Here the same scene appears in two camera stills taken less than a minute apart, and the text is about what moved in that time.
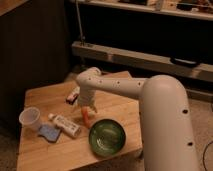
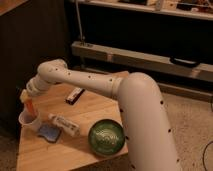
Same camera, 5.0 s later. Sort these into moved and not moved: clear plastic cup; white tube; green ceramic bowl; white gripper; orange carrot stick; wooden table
Moved: orange carrot stick; white gripper
Not moved: green ceramic bowl; white tube; wooden table; clear plastic cup
